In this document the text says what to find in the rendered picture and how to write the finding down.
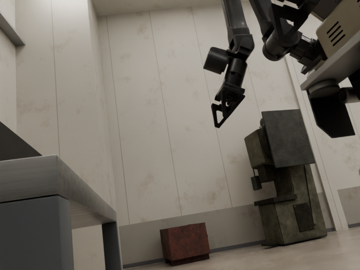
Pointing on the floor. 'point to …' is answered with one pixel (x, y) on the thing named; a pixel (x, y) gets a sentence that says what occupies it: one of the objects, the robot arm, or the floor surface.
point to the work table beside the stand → (49, 215)
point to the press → (285, 178)
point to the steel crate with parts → (185, 244)
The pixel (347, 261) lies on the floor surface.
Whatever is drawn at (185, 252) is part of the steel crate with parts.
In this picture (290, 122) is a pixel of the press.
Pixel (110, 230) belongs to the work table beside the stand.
